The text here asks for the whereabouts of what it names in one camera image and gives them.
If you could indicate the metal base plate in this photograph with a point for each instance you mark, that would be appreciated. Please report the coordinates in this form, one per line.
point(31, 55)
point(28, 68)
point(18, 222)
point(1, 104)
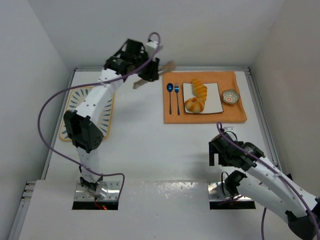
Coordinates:
point(218, 201)
point(105, 197)

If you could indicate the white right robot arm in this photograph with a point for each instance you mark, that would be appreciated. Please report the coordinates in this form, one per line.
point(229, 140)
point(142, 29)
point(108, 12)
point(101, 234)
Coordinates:
point(255, 177)

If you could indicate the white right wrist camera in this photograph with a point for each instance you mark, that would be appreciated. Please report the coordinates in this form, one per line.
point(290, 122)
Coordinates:
point(228, 128)

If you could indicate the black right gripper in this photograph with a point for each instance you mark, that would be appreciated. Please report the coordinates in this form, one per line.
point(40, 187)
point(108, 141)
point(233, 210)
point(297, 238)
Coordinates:
point(215, 153)

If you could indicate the white square plate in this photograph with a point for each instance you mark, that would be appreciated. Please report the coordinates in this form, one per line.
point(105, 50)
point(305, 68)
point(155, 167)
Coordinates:
point(213, 104)

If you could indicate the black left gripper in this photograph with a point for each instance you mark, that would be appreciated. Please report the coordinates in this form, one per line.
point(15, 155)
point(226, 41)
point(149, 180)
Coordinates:
point(152, 71)

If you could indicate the blue metal spoon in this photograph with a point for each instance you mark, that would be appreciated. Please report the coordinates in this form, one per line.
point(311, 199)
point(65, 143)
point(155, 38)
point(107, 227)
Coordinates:
point(170, 88)

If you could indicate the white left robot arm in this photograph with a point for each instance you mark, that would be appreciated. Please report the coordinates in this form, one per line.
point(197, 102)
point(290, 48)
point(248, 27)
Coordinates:
point(82, 123)

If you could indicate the blue metal fork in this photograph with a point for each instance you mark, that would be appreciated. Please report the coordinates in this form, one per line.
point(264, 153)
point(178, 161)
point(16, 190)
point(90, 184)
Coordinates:
point(177, 89)

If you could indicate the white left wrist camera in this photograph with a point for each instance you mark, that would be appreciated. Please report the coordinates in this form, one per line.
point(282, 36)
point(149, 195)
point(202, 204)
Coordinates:
point(152, 47)

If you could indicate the metal serving tongs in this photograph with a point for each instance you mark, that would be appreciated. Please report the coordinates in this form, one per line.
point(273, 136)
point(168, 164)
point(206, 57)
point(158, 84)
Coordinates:
point(167, 68)

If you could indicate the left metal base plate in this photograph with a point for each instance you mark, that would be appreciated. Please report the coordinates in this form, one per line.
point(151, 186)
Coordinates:
point(105, 197)

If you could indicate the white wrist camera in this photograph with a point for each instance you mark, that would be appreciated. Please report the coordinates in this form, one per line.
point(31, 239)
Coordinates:
point(228, 128)
point(152, 47)

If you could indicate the curled striped croissant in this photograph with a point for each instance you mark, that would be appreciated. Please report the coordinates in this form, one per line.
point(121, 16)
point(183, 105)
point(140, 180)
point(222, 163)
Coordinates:
point(195, 105)

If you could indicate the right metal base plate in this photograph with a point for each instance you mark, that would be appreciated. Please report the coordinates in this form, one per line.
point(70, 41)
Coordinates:
point(218, 201)

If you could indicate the long striped croissant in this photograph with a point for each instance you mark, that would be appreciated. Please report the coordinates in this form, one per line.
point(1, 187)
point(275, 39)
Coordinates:
point(199, 89)

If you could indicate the small flower-shaped sauce dish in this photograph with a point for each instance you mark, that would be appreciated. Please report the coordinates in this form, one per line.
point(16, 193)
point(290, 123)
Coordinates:
point(230, 96)

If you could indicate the blue patterned serving tray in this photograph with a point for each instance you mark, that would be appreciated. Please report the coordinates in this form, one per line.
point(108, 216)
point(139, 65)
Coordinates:
point(76, 97)

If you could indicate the orange cloth placemat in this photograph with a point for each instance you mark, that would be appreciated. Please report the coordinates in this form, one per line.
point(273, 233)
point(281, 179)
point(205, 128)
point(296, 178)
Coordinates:
point(232, 113)

